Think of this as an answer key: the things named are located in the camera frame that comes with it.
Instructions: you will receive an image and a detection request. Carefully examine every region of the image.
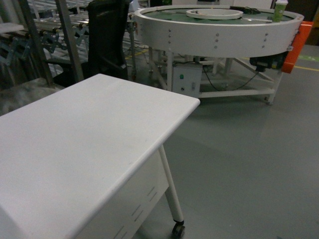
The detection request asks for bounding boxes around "white control box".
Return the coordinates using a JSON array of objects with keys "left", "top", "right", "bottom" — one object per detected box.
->
[{"left": 172, "top": 63, "right": 202, "bottom": 98}]

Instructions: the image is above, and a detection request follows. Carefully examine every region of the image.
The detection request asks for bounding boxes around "round white conveyor table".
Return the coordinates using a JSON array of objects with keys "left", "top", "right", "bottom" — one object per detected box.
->
[{"left": 135, "top": 5, "right": 304, "bottom": 104}]

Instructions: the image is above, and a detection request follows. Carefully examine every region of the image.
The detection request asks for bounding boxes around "black office chair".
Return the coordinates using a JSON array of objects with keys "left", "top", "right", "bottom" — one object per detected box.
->
[{"left": 81, "top": 0, "right": 130, "bottom": 80}]

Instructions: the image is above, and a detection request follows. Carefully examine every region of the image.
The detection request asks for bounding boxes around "expandable roller conveyor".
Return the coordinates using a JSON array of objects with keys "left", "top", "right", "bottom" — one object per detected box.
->
[{"left": 0, "top": 0, "right": 139, "bottom": 80}]

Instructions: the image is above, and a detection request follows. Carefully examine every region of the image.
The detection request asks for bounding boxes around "orange guard panel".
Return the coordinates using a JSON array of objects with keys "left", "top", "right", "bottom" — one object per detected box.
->
[{"left": 281, "top": 21, "right": 314, "bottom": 74}]

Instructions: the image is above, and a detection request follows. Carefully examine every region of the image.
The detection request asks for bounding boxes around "green paper cup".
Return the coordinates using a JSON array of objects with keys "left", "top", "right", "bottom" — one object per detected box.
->
[{"left": 272, "top": 0, "right": 288, "bottom": 22}]

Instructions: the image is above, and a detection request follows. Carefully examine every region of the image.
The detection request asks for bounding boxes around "white foam board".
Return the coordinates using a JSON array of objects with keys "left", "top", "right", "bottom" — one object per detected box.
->
[{"left": 0, "top": 22, "right": 24, "bottom": 34}]

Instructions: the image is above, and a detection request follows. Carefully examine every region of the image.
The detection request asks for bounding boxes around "white table frame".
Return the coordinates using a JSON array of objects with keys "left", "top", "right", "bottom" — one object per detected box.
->
[{"left": 77, "top": 146, "right": 185, "bottom": 239}]

